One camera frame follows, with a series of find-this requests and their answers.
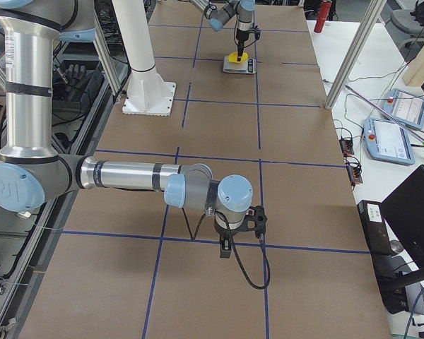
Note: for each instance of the small orange circuit board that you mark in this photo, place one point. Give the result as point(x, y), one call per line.
point(346, 145)
point(354, 173)

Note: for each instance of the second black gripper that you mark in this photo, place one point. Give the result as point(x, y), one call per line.
point(225, 233)

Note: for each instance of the metal rod with green tip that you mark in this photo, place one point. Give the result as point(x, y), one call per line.
point(386, 114)

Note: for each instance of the black monitor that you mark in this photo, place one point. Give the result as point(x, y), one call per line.
point(403, 209)

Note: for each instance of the black computer box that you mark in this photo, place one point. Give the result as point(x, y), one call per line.
point(398, 285)

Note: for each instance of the aluminium frame post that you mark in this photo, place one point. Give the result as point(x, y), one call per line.
point(365, 28)

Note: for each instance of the blue teach pendant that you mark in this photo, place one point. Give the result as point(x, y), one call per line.
point(387, 142)
point(406, 107)

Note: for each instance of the blue teach pendant near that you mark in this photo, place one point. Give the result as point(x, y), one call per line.
point(387, 142)

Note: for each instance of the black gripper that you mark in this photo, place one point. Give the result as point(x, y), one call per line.
point(241, 34)

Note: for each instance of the grey digital kitchen scale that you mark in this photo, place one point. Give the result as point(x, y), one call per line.
point(246, 67)

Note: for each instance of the red cylinder bottle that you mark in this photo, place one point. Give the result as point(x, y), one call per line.
point(322, 15)

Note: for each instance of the yellow mango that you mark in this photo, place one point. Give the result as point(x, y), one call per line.
point(236, 58)

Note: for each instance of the blue teach pendant far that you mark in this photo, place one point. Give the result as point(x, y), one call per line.
point(406, 107)

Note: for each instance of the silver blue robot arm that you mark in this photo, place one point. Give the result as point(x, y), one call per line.
point(242, 10)

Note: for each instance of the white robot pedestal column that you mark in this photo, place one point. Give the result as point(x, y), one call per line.
point(147, 92)

